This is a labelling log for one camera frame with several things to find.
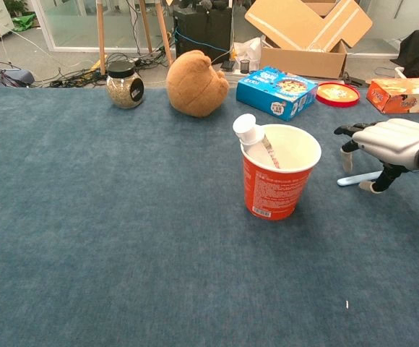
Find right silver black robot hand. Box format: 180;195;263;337
334;118;419;195

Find light blue toothbrush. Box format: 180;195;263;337
337;170;384;187

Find white toothpaste tube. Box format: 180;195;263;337
232;113;282;170

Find orange snack carton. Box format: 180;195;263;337
366;77;419;115

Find red round lid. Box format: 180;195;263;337
316;81;361;108

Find large open cardboard box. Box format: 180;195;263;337
244;0;373;80

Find red paper cup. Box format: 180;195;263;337
240;123;322;221

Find blue cookie box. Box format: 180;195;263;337
236;65;319;122

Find white plastic bag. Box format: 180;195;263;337
233;35;262;72

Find brown plush toy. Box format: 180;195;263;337
165;49;230;119

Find black computer tower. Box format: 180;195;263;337
173;6;233;66

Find wooden easel leg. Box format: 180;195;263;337
95;0;108;76
154;0;175;67
138;0;154;54

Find glass jar with black lid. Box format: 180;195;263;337
105;60;145;110

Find dark blue rounded base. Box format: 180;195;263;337
0;30;35;87

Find green bag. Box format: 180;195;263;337
11;13;37;33

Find blue network cable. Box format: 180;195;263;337
174;28;232;55

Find black floor cable bundle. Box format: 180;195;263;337
43;52;170;87

